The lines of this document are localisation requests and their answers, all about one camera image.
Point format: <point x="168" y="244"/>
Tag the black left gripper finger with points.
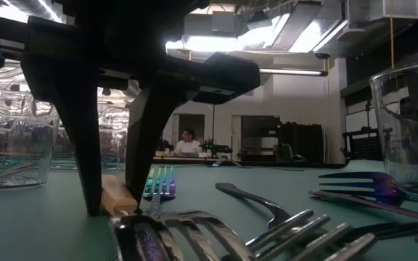
<point x="147" y="127"/>
<point x="82" y="127"/>

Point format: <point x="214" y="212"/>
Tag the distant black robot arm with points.
<point x="165" y="146"/>

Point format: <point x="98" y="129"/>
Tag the clear plastic bin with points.
<point x="114" y="137"/>
<point x="13" y="127"/>
<point x="405" y="145"/>

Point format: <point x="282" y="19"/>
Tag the person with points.
<point x="188" y="145"/>

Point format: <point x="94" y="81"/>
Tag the distant wooden table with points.
<point x="194" y="158"/>

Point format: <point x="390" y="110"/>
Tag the green table mat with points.
<point x="194" y="192"/>

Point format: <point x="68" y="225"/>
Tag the grey ceiling unit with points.
<point x="223" y="22"/>

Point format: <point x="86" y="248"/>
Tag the grey shelving rack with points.
<point x="260" y="134"/>

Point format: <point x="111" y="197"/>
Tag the long ceiling light strip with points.
<point x="292" y="71"/>

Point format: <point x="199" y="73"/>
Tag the black cabinet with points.
<point x="303" y="143"/>

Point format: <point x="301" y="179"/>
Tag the black perforated cart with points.
<point x="365" y="145"/>

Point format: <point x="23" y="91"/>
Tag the black gantry frame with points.
<point x="213" y="123"/>

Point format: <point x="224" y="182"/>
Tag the black table frame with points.
<point x="303" y="164"/>

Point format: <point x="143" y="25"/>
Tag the white ceiling duct box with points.
<point x="394" y="9"/>

